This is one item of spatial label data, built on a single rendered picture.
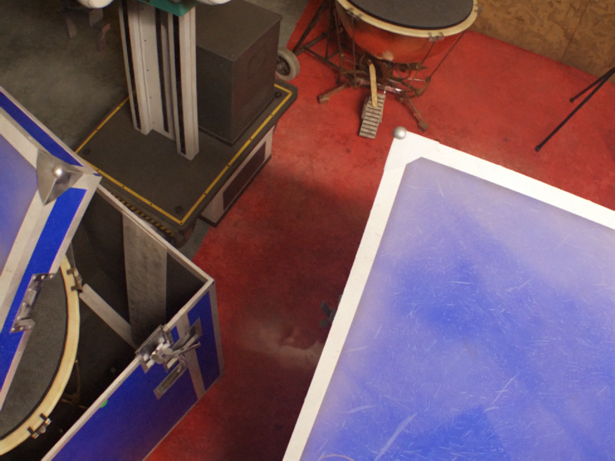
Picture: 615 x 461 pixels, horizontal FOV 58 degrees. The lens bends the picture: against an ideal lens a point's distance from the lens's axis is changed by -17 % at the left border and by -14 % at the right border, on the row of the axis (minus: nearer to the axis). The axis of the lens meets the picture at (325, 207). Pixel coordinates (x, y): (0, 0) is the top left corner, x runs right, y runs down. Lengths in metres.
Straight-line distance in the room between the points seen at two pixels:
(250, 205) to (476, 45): 1.85
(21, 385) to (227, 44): 1.48
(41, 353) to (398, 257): 1.04
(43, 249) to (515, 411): 0.79
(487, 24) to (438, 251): 3.24
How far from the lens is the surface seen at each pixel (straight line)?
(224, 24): 2.51
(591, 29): 4.06
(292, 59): 3.32
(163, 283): 1.90
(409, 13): 2.75
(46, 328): 1.67
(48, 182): 0.92
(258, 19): 2.53
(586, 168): 3.65
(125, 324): 2.51
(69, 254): 2.43
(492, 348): 0.95
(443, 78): 3.68
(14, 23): 4.24
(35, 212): 0.93
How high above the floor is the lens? 2.45
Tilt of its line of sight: 56 degrees down
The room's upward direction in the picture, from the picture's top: 12 degrees clockwise
